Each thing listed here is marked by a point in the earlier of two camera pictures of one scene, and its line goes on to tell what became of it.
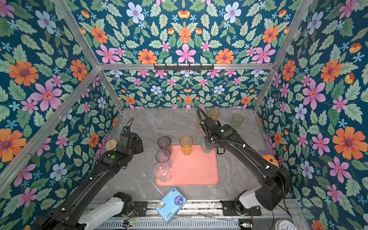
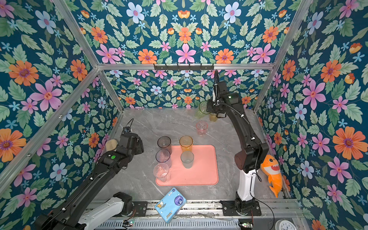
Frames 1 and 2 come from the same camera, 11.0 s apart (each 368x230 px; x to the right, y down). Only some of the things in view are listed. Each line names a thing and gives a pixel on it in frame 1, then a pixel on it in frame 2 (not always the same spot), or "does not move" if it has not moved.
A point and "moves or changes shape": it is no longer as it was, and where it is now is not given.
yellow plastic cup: [186, 142] does not move
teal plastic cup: [203, 145] → [187, 157]
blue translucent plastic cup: [163, 155] does not move
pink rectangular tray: [199, 168] does not move
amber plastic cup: [213, 113] does not move
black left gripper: [140, 146] does not move
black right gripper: [207, 144] → [209, 108]
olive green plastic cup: [205, 110] moves or changes shape
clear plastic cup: [161, 170] does not move
